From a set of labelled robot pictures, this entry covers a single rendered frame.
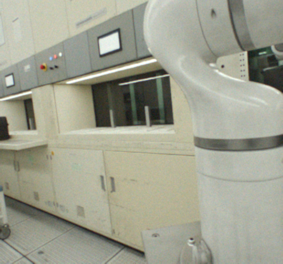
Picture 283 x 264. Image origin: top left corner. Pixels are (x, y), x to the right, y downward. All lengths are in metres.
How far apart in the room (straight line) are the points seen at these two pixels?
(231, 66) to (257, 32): 0.77
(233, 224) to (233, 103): 0.14
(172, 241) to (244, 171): 0.22
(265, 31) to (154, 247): 0.37
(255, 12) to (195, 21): 0.06
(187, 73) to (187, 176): 0.94
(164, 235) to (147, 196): 0.94
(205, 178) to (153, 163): 1.00
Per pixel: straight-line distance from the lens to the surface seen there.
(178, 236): 0.46
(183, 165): 1.18
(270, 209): 0.30
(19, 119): 3.51
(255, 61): 1.54
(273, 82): 1.21
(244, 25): 0.28
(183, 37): 0.30
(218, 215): 0.30
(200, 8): 0.29
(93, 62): 1.55
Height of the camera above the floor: 1.01
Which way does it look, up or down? 5 degrees down
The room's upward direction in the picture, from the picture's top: 6 degrees counter-clockwise
